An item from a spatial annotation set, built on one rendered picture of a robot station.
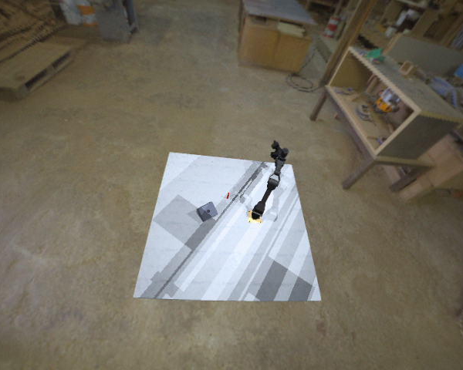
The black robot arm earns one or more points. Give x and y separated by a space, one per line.
259 208

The grey square panel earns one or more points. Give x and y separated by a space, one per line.
206 211

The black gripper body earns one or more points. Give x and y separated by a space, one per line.
275 146

